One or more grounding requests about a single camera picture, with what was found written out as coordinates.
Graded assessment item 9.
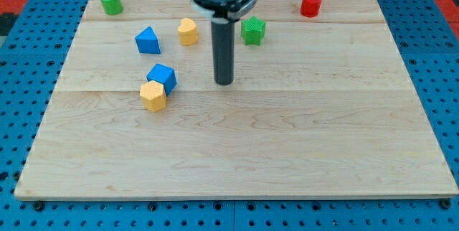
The blue triangle block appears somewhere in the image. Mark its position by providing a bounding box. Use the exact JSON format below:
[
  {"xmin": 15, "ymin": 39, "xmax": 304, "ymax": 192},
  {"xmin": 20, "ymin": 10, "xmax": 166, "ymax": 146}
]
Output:
[{"xmin": 135, "ymin": 27, "xmax": 161, "ymax": 55}]

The blue cube block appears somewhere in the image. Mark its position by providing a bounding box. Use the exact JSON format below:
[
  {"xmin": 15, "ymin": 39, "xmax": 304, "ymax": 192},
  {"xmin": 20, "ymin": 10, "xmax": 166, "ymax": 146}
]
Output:
[{"xmin": 146, "ymin": 63, "xmax": 177, "ymax": 96}]

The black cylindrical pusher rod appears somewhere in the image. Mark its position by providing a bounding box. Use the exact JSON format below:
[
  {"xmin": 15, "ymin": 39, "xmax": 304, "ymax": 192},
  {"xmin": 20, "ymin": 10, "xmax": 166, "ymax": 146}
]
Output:
[{"xmin": 211, "ymin": 18, "xmax": 235, "ymax": 85}]

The green star block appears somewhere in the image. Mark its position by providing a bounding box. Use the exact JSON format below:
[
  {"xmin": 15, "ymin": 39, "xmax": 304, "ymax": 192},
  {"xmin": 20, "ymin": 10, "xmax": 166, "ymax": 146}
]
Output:
[{"xmin": 241, "ymin": 16, "xmax": 266, "ymax": 46}]

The yellow hexagon block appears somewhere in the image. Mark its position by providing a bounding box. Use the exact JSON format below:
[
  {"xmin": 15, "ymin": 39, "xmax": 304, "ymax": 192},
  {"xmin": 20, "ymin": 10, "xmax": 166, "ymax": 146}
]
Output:
[{"xmin": 140, "ymin": 80, "xmax": 167, "ymax": 112}]

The yellow heart block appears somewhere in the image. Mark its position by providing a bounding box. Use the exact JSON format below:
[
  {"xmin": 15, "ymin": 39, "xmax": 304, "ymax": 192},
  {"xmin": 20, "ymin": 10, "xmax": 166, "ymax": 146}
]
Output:
[{"xmin": 177, "ymin": 18, "xmax": 199, "ymax": 46}]

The wooden board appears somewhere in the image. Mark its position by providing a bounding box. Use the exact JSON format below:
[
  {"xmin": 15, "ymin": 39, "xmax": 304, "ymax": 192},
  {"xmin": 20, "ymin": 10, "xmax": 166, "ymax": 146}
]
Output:
[{"xmin": 14, "ymin": 0, "xmax": 458, "ymax": 201}]

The red cylinder block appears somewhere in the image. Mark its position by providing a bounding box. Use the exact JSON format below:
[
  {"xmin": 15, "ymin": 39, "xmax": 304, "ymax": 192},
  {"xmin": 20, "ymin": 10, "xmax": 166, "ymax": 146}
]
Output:
[{"xmin": 300, "ymin": 0, "xmax": 322, "ymax": 18}]

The green cylinder block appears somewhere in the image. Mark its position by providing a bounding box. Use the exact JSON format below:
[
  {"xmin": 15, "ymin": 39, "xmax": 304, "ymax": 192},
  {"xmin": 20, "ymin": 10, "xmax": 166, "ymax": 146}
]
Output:
[{"xmin": 100, "ymin": 0, "xmax": 123, "ymax": 15}]

